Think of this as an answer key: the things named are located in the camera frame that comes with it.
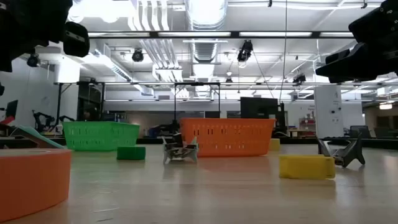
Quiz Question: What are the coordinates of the green stapler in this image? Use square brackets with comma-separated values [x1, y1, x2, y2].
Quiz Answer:
[116, 146, 146, 161]

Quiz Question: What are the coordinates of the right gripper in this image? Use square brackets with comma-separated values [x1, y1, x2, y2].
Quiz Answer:
[315, 0, 398, 83]

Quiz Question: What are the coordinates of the orange plastic basket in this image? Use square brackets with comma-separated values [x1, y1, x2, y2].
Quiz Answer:
[179, 117, 277, 158]

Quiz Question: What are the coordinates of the black background rig frame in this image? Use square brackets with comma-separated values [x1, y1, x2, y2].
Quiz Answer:
[173, 82, 221, 125]
[55, 81, 106, 122]

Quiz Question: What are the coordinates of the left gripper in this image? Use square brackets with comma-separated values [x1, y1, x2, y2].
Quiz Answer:
[0, 0, 90, 73]

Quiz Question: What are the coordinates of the small black background monitor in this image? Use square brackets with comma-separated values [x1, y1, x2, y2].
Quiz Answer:
[5, 99, 19, 119]

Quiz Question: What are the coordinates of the white square column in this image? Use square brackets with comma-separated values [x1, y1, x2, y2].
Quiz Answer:
[313, 84, 345, 138]

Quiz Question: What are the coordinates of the teal stapler remover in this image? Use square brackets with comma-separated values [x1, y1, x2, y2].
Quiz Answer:
[162, 133, 200, 165]

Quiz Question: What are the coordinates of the teal topped wedge object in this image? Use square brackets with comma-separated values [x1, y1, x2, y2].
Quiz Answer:
[0, 124, 67, 150]

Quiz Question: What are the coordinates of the black stapler remover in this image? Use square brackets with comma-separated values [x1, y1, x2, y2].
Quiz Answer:
[316, 132, 366, 169]

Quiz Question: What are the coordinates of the black aluminium table frame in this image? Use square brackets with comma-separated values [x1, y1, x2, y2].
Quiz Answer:
[0, 136, 398, 150]

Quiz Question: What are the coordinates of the orange tape roll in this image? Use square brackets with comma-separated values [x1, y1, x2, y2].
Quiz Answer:
[0, 148, 73, 222]

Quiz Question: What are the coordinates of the black ceiling spotlight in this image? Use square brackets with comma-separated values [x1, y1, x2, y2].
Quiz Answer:
[292, 73, 307, 86]
[132, 48, 145, 63]
[236, 39, 254, 63]
[26, 53, 40, 68]

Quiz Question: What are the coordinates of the green plastic basket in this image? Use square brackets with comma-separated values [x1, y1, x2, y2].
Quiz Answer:
[62, 121, 141, 152]

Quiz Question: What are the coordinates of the large black background monitor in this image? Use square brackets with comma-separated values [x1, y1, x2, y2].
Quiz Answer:
[240, 96, 279, 121]

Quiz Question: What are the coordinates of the yellow tape roll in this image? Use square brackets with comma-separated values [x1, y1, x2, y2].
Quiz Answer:
[279, 154, 336, 180]

